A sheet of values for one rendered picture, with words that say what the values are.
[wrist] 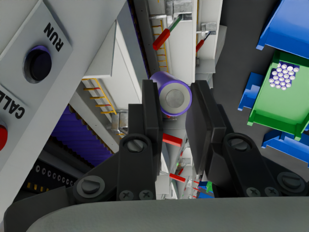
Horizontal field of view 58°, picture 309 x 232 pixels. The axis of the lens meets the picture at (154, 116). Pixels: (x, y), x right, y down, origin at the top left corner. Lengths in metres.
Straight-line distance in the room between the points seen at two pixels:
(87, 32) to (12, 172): 0.10
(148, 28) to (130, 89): 0.18
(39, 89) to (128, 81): 0.15
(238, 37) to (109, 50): 0.86
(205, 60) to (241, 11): 0.18
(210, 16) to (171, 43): 0.25
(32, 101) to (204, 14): 0.65
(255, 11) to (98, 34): 0.77
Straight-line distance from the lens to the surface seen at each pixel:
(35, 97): 0.17
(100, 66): 0.20
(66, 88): 0.19
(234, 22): 0.99
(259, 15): 0.95
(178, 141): 0.35
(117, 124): 0.37
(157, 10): 0.48
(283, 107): 1.19
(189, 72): 0.64
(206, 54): 0.90
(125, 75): 0.29
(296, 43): 1.00
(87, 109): 0.32
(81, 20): 0.19
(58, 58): 0.17
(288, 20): 0.94
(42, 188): 0.52
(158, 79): 0.16
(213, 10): 0.76
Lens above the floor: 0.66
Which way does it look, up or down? 19 degrees down
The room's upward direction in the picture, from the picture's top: 156 degrees counter-clockwise
